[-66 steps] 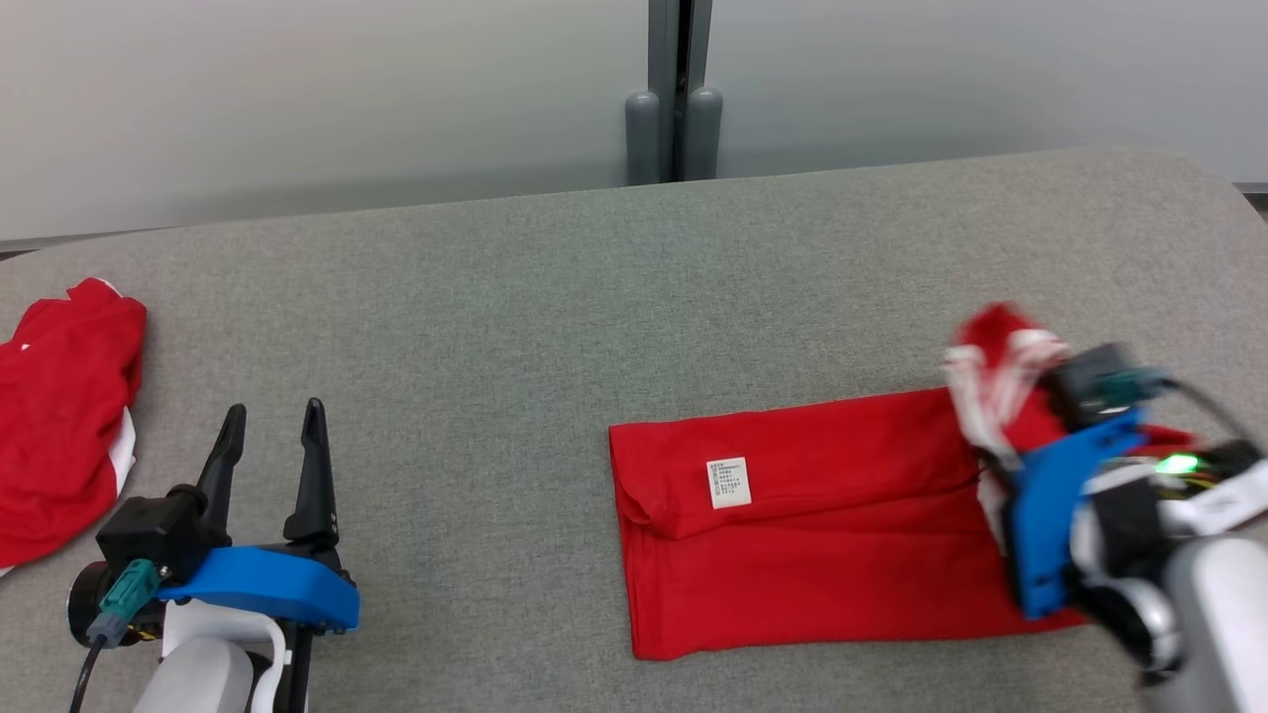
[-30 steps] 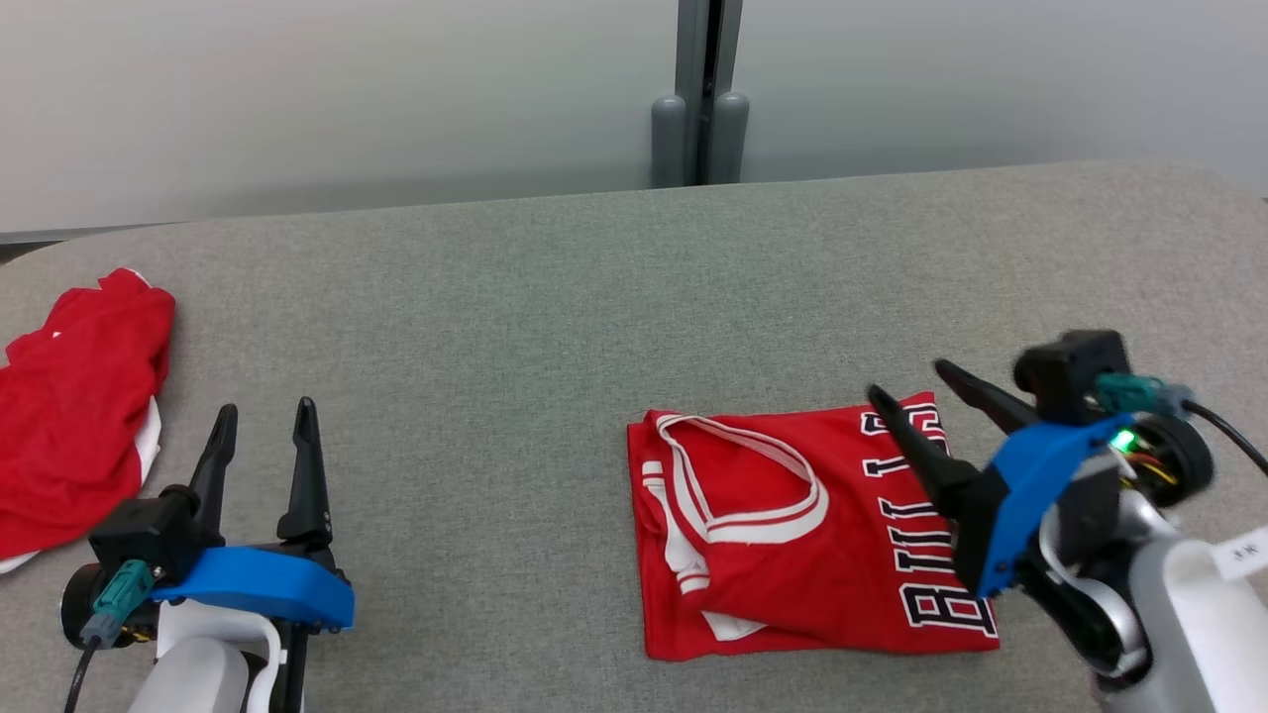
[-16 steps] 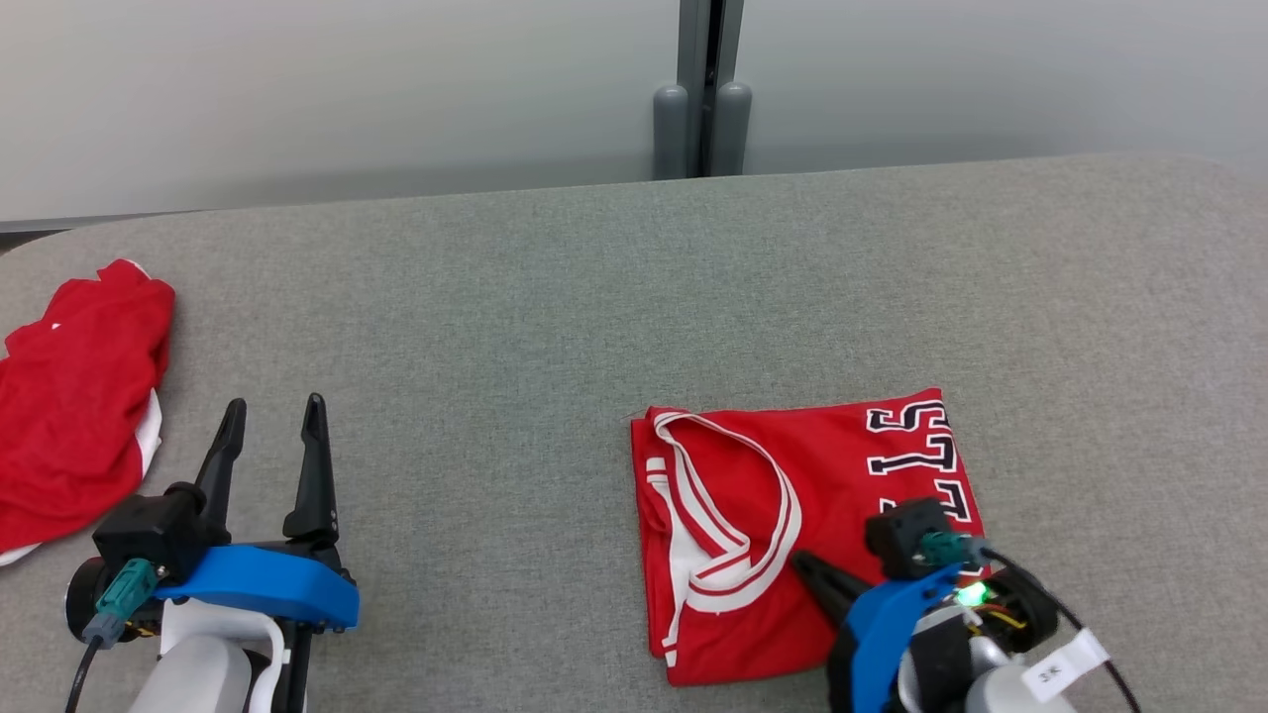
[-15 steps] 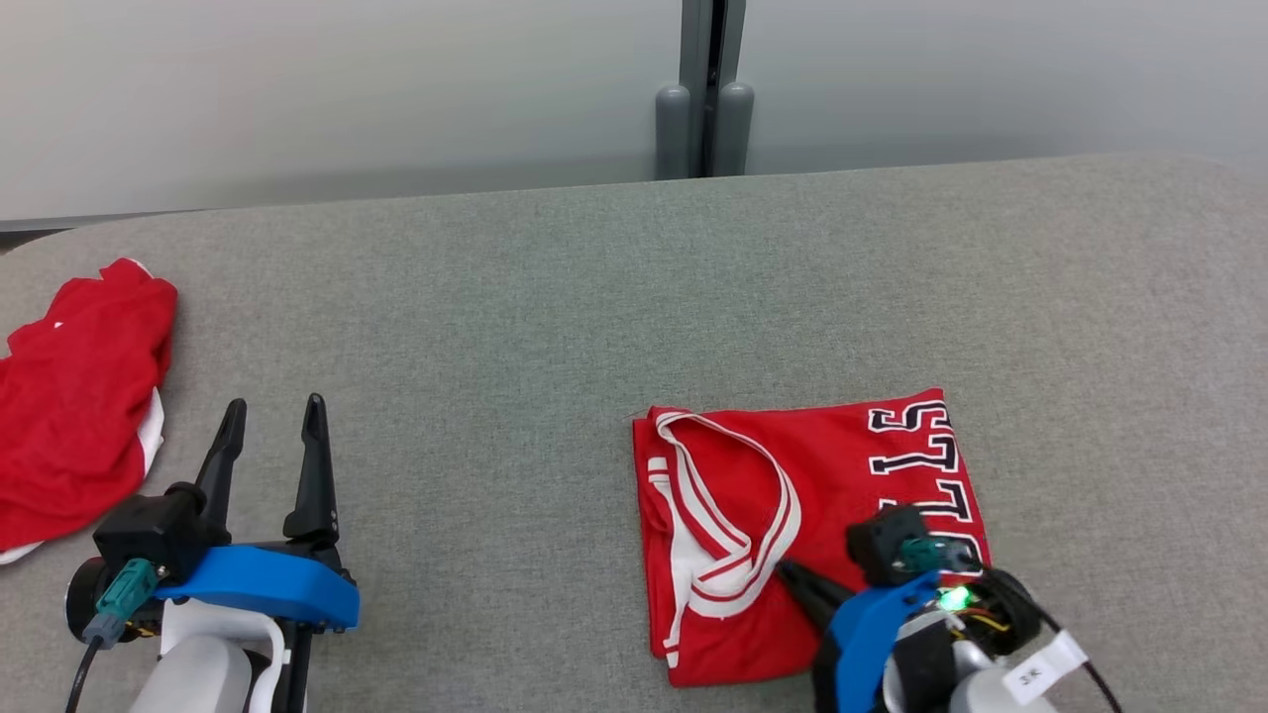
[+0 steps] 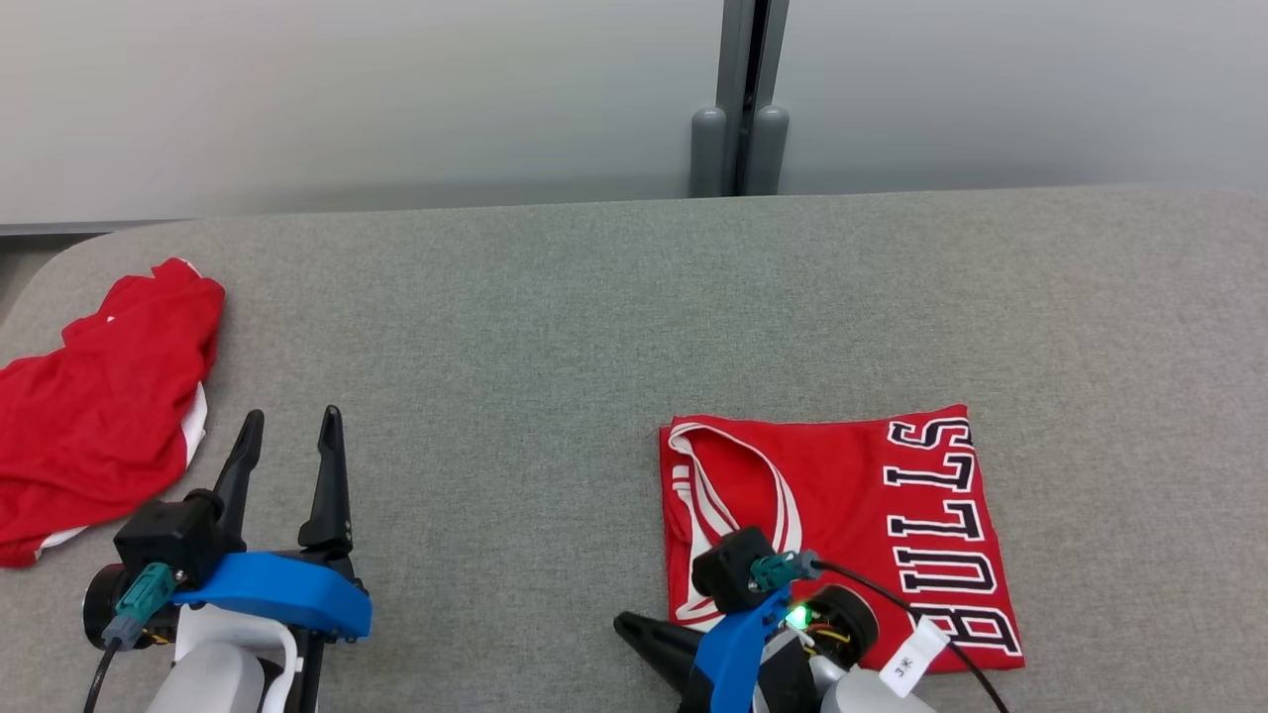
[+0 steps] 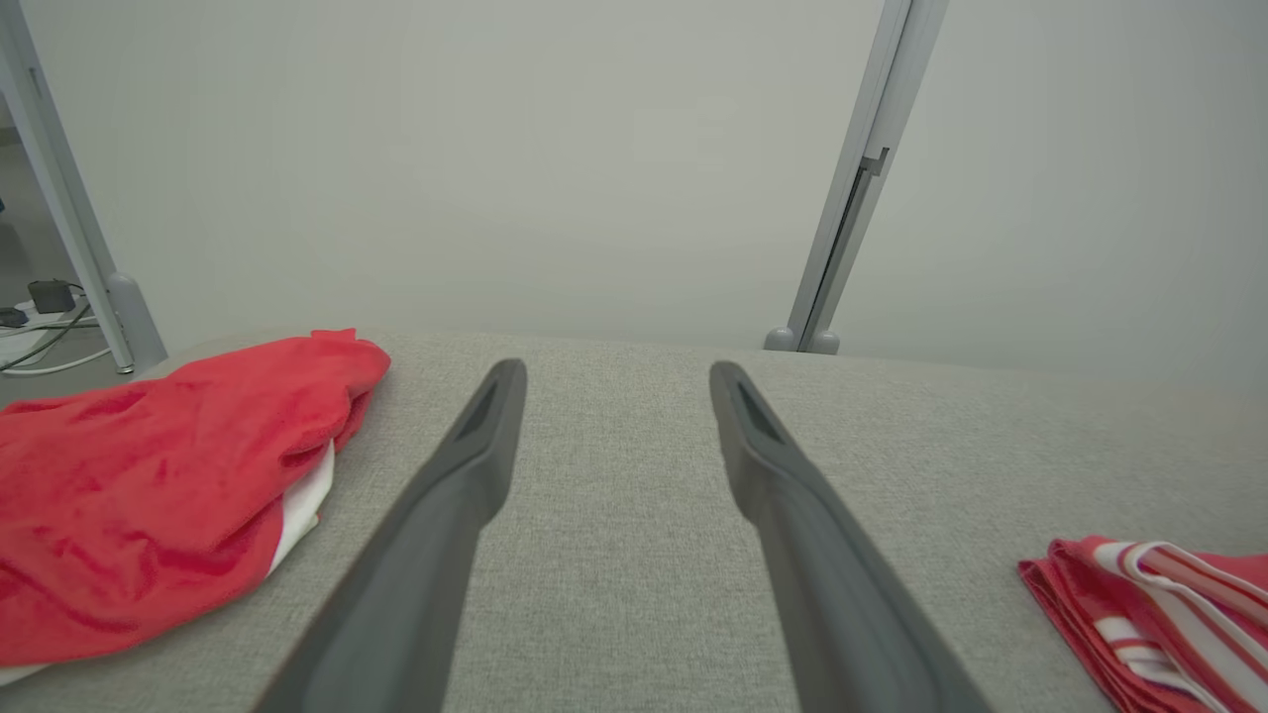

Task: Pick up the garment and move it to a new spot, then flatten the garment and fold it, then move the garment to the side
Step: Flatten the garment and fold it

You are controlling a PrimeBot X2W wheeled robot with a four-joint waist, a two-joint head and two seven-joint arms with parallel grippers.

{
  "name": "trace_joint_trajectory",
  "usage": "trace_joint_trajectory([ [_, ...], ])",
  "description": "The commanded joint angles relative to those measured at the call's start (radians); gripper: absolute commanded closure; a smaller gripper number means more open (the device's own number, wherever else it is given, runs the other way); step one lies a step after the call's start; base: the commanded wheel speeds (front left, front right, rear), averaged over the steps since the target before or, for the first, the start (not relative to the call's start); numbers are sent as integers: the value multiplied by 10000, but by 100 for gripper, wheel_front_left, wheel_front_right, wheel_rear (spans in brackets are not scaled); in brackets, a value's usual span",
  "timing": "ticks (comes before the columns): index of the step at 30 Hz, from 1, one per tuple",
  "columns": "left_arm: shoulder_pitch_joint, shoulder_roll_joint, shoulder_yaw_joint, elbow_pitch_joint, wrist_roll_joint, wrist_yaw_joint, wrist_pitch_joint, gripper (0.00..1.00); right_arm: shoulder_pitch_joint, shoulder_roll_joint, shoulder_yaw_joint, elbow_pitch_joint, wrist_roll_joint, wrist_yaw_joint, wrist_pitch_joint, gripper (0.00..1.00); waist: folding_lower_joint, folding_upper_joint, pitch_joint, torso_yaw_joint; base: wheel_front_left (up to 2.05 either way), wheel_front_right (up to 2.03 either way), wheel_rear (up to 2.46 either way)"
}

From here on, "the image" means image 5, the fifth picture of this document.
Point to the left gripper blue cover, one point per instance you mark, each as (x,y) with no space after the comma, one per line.
(287,594)

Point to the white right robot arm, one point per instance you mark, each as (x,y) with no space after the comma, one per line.
(872,693)

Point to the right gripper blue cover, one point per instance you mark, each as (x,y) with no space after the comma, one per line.
(733,663)

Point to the teal right camera connector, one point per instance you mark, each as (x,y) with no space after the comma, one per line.
(783,571)

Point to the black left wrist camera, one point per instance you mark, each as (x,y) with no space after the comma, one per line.
(168,535)

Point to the teal left camera connector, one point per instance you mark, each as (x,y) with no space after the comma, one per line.
(144,594)

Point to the grey partition bottom rail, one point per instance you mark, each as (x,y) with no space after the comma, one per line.
(79,228)

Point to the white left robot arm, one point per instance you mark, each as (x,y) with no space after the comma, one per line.
(218,673)

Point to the grey double partition post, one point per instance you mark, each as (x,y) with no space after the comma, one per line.
(738,59)

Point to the teal camera connector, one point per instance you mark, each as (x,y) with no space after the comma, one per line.
(783,571)
(144,594)

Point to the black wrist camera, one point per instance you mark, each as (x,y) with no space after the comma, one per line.
(168,535)
(733,569)

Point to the red Bulls basketball jersey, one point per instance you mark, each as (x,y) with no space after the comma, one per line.
(842,495)

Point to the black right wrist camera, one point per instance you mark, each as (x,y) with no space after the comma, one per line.
(733,569)

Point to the grey cylindrical post foot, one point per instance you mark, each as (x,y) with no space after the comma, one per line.
(768,153)
(708,153)

